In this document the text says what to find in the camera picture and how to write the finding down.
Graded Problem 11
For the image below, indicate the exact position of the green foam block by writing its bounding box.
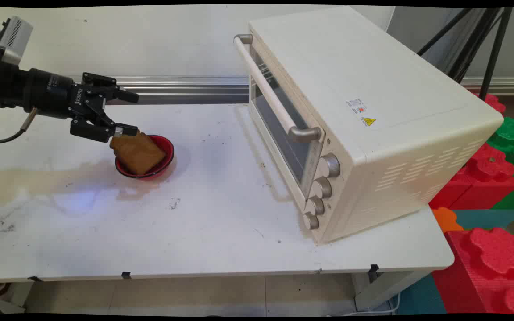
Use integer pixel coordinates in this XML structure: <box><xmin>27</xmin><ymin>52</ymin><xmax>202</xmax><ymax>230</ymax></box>
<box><xmin>488</xmin><ymin>116</ymin><xmax>514</xmax><ymax>210</ymax></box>

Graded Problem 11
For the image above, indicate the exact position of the black cable with metal plug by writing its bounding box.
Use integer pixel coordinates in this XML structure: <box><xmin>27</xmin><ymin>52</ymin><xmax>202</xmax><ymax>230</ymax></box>
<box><xmin>0</xmin><ymin>107</ymin><xmax>39</xmax><ymax>144</ymax></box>

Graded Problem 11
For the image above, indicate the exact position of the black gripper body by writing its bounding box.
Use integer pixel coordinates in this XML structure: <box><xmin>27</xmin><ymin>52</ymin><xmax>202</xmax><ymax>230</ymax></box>
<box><xmin>28</xmin><ymin>68</ymin><xmax>107</xmax><ymax>122</ymax></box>

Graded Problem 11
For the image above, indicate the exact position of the teal foam block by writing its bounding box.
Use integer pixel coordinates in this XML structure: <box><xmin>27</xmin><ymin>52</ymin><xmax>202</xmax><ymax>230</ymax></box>
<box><xmin>451</xmin><ymin>209</ymin><xmax>514</xmax><ymax>231</ymax></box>

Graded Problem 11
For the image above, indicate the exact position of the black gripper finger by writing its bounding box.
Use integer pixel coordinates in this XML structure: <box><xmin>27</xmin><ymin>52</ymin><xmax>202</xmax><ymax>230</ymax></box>
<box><xmin>70</xmin><ymin>111</ymin><xmax>140</xmax><ymax>144</ymax></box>
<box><xmin>82</xmin><ymin>72</ymin><xmax>140</xmax><ymax>104</ymax></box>

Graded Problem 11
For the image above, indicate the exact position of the orange foam block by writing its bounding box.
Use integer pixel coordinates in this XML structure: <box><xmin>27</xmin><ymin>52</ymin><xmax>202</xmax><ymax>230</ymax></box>
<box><xmin>431</xmin><ymin>207</ymin><xmax>464</xmax><ymax>234</ymax></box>

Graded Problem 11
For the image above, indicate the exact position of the glass oven door with handle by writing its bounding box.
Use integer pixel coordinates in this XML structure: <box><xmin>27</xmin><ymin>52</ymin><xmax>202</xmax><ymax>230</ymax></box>
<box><xmin>234</xmin><ymin>34</ymin><xmax>327</xmax><ymax>202</ymax></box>

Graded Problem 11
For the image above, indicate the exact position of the brown bread slice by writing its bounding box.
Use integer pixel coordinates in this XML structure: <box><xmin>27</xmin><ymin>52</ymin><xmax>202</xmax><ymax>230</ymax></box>
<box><xmin>109</xmin><ymin>131</ymin><xmax>167</xmax><ymax>176</ymax></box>

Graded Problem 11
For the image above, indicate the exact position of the black tripod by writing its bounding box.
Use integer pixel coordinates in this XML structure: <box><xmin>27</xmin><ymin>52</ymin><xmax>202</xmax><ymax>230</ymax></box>
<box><xmin>417</xmin><ymin>7</ymin><xmax>513</xmax><ymax>101</ymax></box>

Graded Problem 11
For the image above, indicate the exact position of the cream toaster oven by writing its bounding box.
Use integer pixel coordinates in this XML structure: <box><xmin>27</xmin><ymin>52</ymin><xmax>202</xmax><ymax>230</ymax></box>
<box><xmin>234</xmin><ymin>5</ymin><xmax>505</xmax><ymax>246</ymax></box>

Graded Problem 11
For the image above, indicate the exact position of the aluminium rail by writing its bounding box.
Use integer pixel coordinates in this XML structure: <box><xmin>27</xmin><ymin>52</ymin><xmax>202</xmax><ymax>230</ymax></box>
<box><xmin>70</xmin><ymin>76</ymin><xmax>514</xmax><ymax>106</ymax></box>

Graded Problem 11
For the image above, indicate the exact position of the teal foam mat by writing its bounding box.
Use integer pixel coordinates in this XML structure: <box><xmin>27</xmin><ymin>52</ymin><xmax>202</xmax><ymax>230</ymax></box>
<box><xmin>392</xmin><ymin>273</ymin><xmax>448</xmax><ymax>315</ymax></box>

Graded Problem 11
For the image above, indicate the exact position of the white cable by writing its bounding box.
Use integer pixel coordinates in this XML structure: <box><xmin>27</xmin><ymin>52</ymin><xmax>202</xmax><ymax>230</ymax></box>
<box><xmin>327</xmin><ymin>292</ymin><xmax>401</xmax><ymax>317</ymax></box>

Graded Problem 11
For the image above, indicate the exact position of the white label sticker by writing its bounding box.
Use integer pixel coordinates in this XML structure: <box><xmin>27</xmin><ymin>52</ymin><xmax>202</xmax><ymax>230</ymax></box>
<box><xmin>346</xmin><ymin>99</ymin><xmax>368</xmax><ymax>115</ymax></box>

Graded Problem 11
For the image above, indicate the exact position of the large red foam block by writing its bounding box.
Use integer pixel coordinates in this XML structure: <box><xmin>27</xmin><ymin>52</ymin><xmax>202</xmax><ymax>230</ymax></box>
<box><xmin>431</xmin><ymin>227</ymin><xmax>514</xmax><ymax>315</ymax></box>

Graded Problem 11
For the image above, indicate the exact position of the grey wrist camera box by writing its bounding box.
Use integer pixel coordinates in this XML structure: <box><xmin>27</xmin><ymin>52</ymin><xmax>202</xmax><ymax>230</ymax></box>
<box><xmin>0</xmin><ymin>16</ymin><xmax>34</xmax><ymax>68</ymax></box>

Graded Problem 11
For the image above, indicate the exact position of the small red foam block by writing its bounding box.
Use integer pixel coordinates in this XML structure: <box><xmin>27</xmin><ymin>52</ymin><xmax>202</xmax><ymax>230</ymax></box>
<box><xmin>472</xmin><ymin>92</ymin><xmax>506</xmax><ymax>115</ymax></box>

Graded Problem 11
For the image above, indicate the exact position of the white table leg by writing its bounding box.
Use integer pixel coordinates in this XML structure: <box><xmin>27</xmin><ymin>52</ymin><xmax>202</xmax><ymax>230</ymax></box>
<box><xmin>352</xmin><ymin>269</ymin><xmax>432</xmax><ymax>312</ymax></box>

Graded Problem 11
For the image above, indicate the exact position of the red bowl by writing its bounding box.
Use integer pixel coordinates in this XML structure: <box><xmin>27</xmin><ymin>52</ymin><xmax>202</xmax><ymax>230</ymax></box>
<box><xmin>114</xmin><ymin>135</ymin><xmax>175</xmax><ymax>180</ymax></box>

